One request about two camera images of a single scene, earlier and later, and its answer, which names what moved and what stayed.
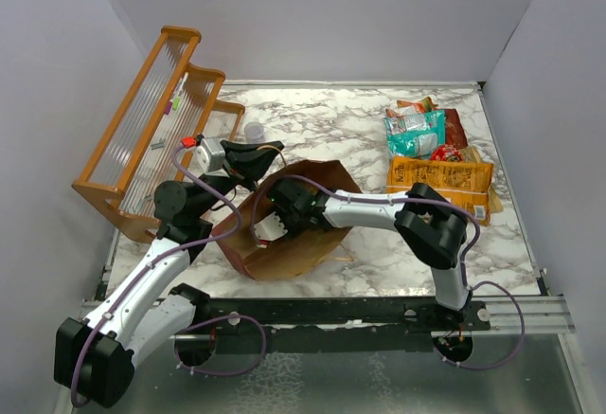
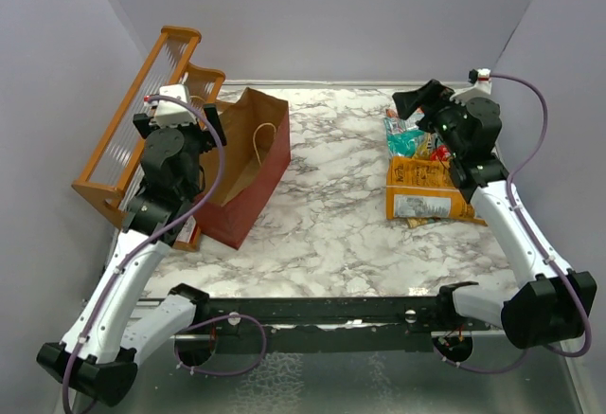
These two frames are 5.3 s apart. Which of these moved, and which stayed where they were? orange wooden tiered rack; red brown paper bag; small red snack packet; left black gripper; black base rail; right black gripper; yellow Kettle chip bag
Moved: left black gripper; red brown paper bag; right black gripper
Stayed: yellow Kettle chip bag; orange wooden tiered rack; black base rail; small red snack packet
